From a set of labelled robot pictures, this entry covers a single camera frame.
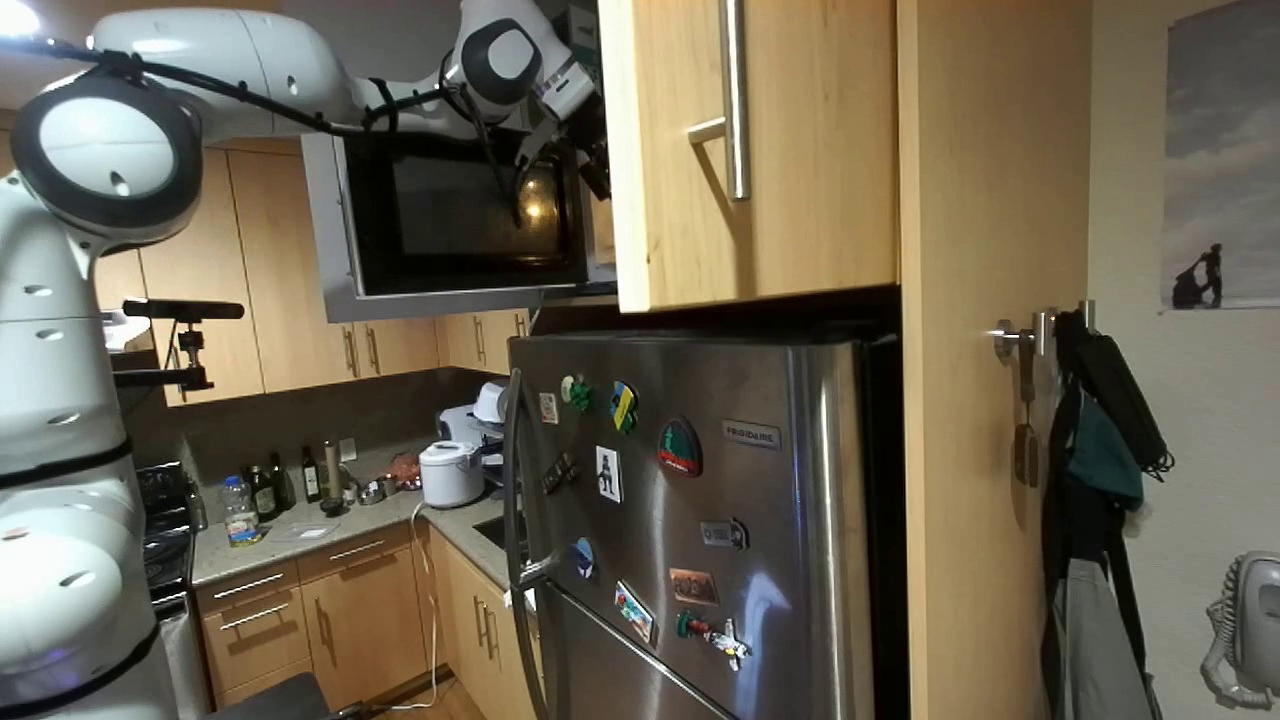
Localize grey wall picture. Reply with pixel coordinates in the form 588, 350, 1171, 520
1162, 0, 1280, 317

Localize grey hanging garment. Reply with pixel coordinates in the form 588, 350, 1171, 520
1053, 556, 1162, 720

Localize metal cabinet door handle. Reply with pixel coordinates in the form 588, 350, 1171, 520
684, 0, 754, 208

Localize green white box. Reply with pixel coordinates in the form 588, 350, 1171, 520
574, 5, 607, 83

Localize wooden upper kitchen cabinets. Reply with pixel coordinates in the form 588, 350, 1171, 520
92, 135, 537, 411

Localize yellow blue magnet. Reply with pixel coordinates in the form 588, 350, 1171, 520
607, 380, 645, 436

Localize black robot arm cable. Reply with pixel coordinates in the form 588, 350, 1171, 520
0, 32, 537, 231

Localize dark glass bottle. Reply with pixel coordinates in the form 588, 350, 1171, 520
264, 448, 302, 512
250, 458, 280, 522

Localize photo magnet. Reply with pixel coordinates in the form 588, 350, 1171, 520
613, 579, 661, 652

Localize wooden lower kitchen cabinets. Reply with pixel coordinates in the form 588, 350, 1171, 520
191, 520, 537, 720

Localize black stove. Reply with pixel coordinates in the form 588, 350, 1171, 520
135, 455, 203, 599

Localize wooden kitchen cabinets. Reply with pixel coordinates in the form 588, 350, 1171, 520
191, 520, 537, 720
92, 135, 537, 411

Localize stainless steel fridge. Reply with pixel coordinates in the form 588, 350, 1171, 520
496, 327, 911, 720

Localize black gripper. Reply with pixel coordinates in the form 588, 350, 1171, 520
537, 112, 615, 204

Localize dark small magnet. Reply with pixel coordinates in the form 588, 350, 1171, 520
539, 452, 583, 498

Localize red orange magnet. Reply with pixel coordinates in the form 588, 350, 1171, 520
665, 564, 719, 609

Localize black hanging jacket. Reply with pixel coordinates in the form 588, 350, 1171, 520
1037, 303, 1182, 720

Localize white kettle on counter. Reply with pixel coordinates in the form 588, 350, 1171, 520
417, 436, 493, 512

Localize white card magnet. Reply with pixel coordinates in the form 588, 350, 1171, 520
593, 439, 628, 507

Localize wooden cabinet door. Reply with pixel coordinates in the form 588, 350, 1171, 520
596, 0, 901, 317

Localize black microwave oven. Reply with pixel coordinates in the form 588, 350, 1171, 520
295, 125, 625, 327

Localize black camera on stand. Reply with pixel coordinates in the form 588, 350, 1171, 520
116, 297, 250, 400

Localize red green triangle magnet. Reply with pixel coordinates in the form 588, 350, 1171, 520
654, 416, 707, 481

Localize clear bottle blue label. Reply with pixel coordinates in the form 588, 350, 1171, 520
216, 473, 264, 546

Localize tall grey bottle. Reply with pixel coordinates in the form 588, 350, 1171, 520
317, 436, 349, 520

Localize teal hanging garment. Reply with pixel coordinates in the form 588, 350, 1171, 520
1064, 391, 1149, 512

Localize white wall phone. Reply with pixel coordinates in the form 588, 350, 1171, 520
1197, 546, 1280, 712

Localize green round magnet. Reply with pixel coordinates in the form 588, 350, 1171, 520
555, 372, 601, 416

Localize white figure magnet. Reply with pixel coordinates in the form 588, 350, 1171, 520
711, 615, 755, 677

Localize white kitchen appliance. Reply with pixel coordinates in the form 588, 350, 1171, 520
431, 380, 513, 463

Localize dark oblong magnet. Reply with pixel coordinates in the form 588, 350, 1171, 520
695, 514, 754, 553

